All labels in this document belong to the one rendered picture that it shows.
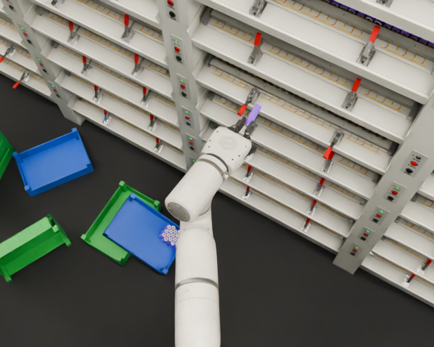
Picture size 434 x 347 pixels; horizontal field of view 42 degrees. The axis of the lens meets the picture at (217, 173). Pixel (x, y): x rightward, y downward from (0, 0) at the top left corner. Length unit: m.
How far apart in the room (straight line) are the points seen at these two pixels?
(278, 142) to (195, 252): 0.70
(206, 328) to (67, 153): 1.72
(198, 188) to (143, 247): 1.14
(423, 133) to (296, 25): 0.38
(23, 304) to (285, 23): 1.68
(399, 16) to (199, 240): 0.59
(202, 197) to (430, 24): 0.60
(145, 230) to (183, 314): 1.31
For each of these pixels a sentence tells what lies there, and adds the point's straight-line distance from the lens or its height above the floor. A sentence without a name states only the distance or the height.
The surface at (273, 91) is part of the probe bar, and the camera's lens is 1.64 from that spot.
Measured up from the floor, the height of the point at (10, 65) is 0.18.
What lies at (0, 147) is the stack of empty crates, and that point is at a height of 0.12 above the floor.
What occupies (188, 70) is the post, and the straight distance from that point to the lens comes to 1.69.
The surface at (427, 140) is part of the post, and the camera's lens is 1.41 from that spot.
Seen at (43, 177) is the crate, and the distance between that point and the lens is 2.69.
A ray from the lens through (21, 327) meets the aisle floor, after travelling 2.52.
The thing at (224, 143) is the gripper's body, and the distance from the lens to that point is 1.41.
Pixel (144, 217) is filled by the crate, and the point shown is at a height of 0.08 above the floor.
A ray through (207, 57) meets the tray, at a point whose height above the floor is 0.97.
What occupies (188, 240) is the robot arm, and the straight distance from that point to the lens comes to 1.22.
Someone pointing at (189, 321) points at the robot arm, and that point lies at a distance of 1.13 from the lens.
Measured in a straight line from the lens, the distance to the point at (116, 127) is 2.53.
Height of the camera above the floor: 2.34
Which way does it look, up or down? 66 degrees down
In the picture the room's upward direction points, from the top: 4 degrees counter-clockwise
